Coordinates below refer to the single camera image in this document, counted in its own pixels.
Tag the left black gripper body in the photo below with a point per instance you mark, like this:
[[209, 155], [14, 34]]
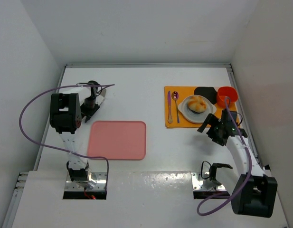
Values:
[[90, 111]]

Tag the metal spatula with wooden handle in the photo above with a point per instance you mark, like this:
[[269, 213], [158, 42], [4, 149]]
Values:
[[100, 97]]

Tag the round golden bread bun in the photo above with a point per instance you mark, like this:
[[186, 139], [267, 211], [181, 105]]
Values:
[[197, 104]]

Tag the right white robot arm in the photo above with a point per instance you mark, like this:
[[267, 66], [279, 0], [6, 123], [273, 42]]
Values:
[[251, 191]]

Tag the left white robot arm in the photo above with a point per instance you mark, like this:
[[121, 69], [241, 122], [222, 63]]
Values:
[[66, 116]]

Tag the white ribbed plate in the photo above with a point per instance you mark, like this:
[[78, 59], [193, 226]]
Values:
[[192, 116]]

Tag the black hexagonal coaster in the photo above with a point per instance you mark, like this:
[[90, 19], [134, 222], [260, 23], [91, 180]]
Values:
[[208, 92]]

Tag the orange cloth placemat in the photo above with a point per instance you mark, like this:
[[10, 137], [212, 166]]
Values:
[[183, 91]]

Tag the orange plastic cup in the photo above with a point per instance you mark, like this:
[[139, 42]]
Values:
[[226, 91]]

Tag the iridescent purple table knife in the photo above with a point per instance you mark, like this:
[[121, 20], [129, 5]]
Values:
[[169, 107]]

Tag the iridescent purple spoon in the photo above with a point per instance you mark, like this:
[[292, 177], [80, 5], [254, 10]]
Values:
[[175, 97]]

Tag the pink plastic tray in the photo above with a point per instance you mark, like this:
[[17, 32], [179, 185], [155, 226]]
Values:
[[118, 140]]

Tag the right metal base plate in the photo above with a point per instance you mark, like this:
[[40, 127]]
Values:
[[199, 183]]

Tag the metal base plate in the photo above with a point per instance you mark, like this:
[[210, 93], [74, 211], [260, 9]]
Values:
[[97, 183], [199, 183]]

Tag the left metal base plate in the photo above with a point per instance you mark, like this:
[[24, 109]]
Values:
[[97, 183]]

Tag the aluminium table frame rail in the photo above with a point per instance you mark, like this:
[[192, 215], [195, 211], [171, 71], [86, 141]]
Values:
[[155, 192]]

